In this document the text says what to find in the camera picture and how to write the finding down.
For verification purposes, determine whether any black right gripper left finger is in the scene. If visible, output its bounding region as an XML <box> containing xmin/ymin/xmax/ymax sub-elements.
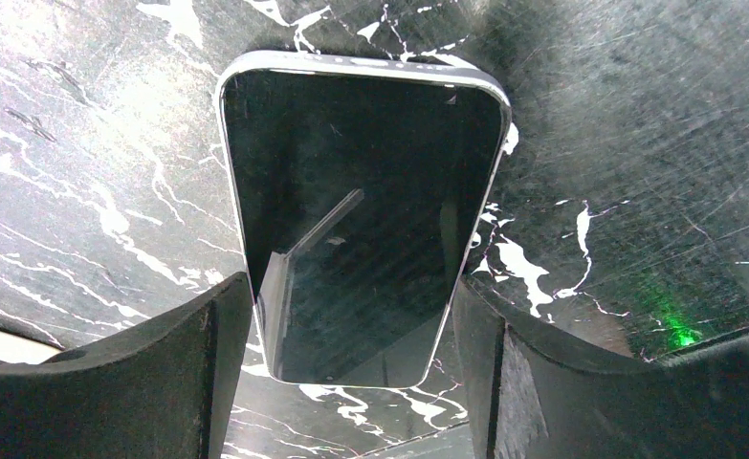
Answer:
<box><xmin>0</xmin><ymin>273</ymin><xmax>253</xmax><ymax>458</ymax></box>

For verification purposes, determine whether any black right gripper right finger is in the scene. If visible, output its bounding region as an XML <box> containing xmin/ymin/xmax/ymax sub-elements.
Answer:
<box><xmin>452</xmin><ymin>279</ymin><xmax>749</xmax><ymax>458</ymax></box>

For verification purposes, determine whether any black phone with light edge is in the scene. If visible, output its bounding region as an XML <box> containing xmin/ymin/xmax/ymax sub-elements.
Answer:
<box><xmin>214</xmin><ymin>50</ymin><xmax>511</xmax><ymax>388</ymax></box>

